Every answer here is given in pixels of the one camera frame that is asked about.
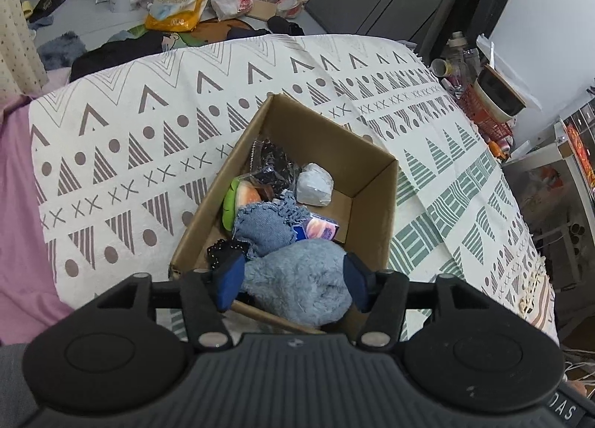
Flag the white wrapped soft bundle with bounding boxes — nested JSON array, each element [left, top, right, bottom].
[[296, 163, 334, 207]]

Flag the pink bed sheet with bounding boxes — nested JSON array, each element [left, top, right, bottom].
[[1, 95, 74, 345]]

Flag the tin can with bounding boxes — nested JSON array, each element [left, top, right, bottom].
[[430, 58, 454, 78]]

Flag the blue denim soft toy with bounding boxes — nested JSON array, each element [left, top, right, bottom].
[[232, 191, 310, 260]]

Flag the brown cardboard box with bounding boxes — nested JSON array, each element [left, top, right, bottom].
[[169, 92, 401, 335]]

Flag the white desk shelf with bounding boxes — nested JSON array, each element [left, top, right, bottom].
[[504, 119, 594, 292]]

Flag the blue tissue packet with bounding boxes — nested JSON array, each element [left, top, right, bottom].
[[292, 213, 340, 242]]

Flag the grey plush toy pink patches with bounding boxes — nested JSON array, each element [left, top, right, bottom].
[[242, 239, 352, 327]]

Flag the white red plastic bag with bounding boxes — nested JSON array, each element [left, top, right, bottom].
[[211, 0, 253, 22]]

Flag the patterned white green blanket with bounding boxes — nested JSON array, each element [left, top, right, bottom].
[[29, 35, 557, 336]]

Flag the watermelon slice plush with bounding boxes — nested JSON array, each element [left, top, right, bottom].
[[222, 175, 262, 231]]

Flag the black white bowl stack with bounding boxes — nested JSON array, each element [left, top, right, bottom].
[[473, 65, 527, 122]]

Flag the black sparkly pouch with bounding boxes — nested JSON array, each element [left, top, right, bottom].
[[249, 138, 300, 196]]

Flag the beige dotted cloth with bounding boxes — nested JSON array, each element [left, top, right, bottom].
[[0, 0, 48, 103]]

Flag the red plastic basket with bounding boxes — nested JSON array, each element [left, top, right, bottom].
[[458, 85, 512, 142]]

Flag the white drawer organizer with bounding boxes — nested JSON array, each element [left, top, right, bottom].
[[563, 100, 595, 155]]

